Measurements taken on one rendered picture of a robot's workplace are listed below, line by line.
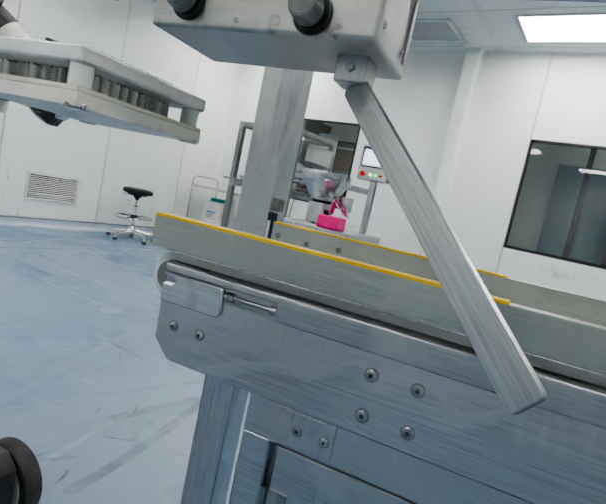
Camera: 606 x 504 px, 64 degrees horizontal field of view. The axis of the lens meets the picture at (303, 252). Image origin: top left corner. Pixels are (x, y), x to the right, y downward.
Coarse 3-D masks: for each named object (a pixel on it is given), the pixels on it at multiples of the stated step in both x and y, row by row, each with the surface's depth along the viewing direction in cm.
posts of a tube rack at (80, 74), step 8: (72, 64) 56; (80, 64) 56; (72, 72) 56; (80, 72) 56; (88, 72) 56; (72, 80) 56; (80, 80) 56; (88, 80) 57; (88, 88) 57; (184, 112) 76; (192, 112) 76; (184, 120) 76; (192, 120) 76
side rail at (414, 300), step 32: (160, 224) 49; (192, 224) 47; (224, 256) 46; (256, 256) 45; (288, 256) 43; (320, 288) 42; (352, 288) 41; (384, 288) 40; (416, 288) 39; (416, 320) 39; (448, 320) 38; (512, 320) 36; (544, 320) 36; (576, 320) 35; (544, 352) 36; (576, 352) 35
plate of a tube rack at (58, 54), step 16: (0, 48) 60; (16, 48) 59; (32, 48) 58; (48, 48) 57; (64, 48) 56; (80, 48) 55; (48, 64) 62; (64, 64) 59; (96, 64) 57; (112, 64) 59; (112, 80) 64; (128, 80) 62; (144, 80) 64; (160, 80) 67; (160, 96) 69; (176, 96) 71; (192, 96) 74
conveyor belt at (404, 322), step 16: (176, 256) 50; (192, 256) 50; (224, 272) 48; (240, 272) 47; (160, 288) 51; (272, 288) 46; (288, 288) 45; (304, 288) 45; (336, 304) 44; (352, 304) 43; (384, 320) 42; (400, 320) 41; (448, 336) 40; (464, 336) 39; (544, 368) 37; (560, 368) 37; (576, 368) 36
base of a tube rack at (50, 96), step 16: (0, 80) 60; (16, 80) 59; (32, 80) 58; (0, 96) 67; (16, 96) 60; (32, 96) 58; (48, 96) 57; (64, 96) 56; (80, 96) 56; (96, 96) 58; (64, 112) 72; (80, 112) 64; (96, 112) 59; (112, 112) 61; (128, 112) 63; (144, 112) 66; (128, 128) 77; (144, 128) 69; (160, 128) 69; (176, 128) 72; (192, 128) 76
